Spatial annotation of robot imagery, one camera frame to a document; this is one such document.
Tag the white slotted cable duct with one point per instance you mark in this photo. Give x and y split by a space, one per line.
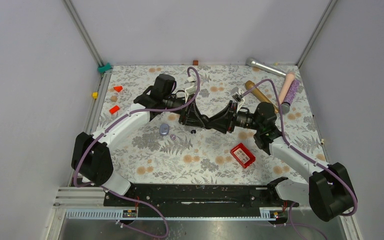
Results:
129 214

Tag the plain wooden cube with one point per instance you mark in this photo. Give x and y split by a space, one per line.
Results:
113 98

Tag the pink microphone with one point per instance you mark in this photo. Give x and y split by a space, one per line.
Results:
288 80

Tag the lavender oval case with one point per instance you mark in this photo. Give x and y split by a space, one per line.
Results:
164 129

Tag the gold microphone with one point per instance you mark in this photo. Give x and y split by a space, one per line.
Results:
250 85

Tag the purple glitter microphone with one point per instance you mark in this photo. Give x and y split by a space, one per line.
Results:
290 95

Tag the floral table mat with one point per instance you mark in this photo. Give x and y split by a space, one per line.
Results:
201 158

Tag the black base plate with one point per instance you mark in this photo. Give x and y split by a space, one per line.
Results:
179 199

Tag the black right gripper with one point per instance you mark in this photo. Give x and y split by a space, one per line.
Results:
229 115

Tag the silver microphone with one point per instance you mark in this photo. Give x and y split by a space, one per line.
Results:
251 62

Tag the red wedge block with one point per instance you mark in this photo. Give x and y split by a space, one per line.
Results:
118 88

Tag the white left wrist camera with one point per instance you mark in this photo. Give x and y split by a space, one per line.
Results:
188 91

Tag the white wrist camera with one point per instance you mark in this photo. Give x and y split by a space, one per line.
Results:
237 95
188 91

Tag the aluminium frame post right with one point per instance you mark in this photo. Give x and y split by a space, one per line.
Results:
319 26

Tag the aluminium frame post left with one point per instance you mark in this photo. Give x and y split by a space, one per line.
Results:
72 11

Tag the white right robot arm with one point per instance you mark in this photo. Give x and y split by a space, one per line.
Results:
328 190

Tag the yellow cube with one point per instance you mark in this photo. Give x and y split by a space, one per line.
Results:
95 95

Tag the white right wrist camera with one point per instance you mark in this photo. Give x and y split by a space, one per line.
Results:
237 95

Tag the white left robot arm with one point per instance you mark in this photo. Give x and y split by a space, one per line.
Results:
92 152

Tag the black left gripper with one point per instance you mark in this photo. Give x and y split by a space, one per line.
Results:
190 115

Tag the red rectangular block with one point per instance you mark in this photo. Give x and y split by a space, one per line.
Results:
114 109

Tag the aluminium frame post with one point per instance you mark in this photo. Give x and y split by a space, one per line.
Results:
319 26
72 11

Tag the teal arch block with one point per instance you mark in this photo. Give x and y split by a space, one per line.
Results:
104 68

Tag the red parts bin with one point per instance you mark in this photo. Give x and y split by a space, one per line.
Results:
242 155

